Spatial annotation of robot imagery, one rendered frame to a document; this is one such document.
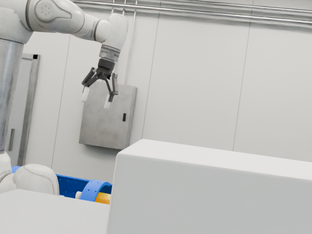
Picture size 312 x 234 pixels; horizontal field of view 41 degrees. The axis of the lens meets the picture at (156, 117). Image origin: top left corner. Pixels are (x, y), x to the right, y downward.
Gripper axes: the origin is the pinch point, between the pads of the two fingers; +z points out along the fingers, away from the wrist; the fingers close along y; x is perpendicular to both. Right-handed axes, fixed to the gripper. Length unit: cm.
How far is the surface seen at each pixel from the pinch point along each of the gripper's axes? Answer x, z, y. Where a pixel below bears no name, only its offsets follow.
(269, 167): -136, -8, 114
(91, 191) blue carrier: -4.0, 36.9, 14.7
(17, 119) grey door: 243, 67, -305
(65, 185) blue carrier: 10.4, 44.4, -11.2
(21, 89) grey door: 242, 29, -312
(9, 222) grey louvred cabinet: -130, 2, 96
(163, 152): -138, -7, 111
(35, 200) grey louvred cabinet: -123, 3, 92
